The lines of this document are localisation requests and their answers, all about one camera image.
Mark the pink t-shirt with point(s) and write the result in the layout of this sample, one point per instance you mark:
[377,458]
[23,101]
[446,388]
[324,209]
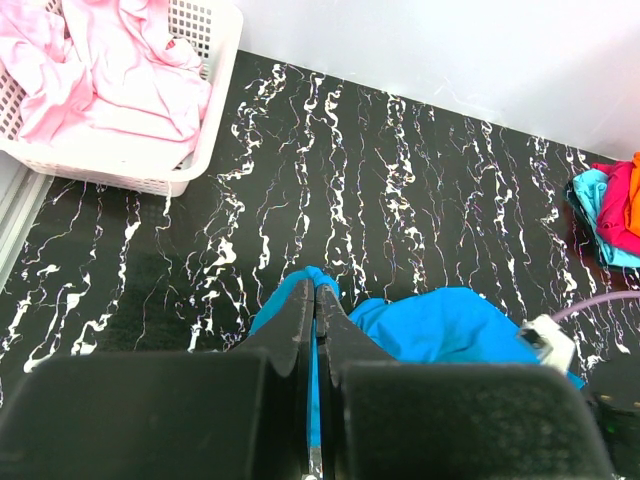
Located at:
[108,72]

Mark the white plastic basket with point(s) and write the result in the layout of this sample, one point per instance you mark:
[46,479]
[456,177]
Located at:
[213,28]

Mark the light blue folded t-shirt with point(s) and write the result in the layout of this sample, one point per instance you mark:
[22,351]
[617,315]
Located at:
[589,187]

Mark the orange folded t-shirt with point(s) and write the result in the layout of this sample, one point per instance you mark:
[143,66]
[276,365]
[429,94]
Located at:
[632,215]

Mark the magenta folded t-shirt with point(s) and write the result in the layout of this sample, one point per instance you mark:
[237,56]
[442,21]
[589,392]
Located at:
[611,223]

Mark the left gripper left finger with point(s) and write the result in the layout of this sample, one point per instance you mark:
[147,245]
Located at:
[169,415]

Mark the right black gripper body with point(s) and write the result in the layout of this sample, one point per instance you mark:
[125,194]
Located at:
[613,390]

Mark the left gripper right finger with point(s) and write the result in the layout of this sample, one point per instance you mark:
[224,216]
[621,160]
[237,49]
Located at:
[383,419]

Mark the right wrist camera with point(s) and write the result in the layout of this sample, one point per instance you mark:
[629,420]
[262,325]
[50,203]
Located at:
[546,339]

